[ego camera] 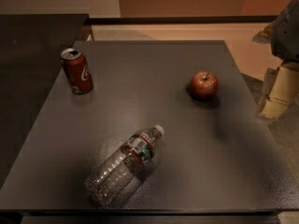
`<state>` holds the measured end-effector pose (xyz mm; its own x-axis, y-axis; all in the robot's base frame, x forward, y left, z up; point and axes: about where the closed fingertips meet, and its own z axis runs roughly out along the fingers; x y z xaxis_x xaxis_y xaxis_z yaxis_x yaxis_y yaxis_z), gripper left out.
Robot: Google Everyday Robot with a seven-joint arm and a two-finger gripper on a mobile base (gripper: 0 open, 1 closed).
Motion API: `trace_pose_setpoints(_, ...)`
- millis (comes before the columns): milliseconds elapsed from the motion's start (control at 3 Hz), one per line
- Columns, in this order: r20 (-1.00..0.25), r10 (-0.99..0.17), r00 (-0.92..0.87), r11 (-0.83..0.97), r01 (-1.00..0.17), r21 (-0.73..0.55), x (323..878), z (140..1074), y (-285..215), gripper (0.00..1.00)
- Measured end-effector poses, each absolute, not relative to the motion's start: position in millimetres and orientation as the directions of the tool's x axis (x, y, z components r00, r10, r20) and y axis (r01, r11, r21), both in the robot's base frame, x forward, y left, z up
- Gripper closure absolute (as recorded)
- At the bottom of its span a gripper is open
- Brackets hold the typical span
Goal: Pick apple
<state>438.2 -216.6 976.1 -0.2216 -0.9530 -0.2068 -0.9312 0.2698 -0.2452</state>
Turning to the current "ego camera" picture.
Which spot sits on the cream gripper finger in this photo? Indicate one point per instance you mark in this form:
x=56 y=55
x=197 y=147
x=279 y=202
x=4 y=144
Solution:
x=264 y=36
x=280 y=88

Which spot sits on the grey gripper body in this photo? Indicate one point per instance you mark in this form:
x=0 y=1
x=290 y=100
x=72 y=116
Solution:
x=287 y=34

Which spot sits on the red apple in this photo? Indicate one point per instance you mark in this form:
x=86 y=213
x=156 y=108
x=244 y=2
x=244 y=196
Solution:
x=204 y=85

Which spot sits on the red cola can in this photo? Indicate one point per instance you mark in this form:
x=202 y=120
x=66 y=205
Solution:
x=77 y=70

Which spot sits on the clear plastic water bottle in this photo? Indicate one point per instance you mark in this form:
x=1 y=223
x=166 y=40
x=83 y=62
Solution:
x=110 y=177

